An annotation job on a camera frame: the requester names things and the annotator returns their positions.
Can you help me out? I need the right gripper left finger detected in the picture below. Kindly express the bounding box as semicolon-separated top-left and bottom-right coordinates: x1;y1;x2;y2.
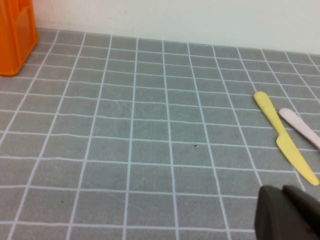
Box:
254;186;320;240

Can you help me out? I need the orange plastic cutlery crate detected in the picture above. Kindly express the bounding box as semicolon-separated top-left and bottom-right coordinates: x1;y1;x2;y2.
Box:
0;0;40;77

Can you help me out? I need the yellow plastic knife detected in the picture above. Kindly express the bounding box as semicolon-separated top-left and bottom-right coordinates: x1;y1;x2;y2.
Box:
253;91;320;186

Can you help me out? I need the pale pink utensil handle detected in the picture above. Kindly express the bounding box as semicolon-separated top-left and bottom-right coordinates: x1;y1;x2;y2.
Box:
278;107;320;150

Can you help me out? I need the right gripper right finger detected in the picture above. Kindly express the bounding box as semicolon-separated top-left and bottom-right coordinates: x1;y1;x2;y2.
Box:
283;185;320;226

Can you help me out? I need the grey grid table mat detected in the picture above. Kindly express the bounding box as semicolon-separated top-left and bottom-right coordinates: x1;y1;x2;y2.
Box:
0;27;320;240

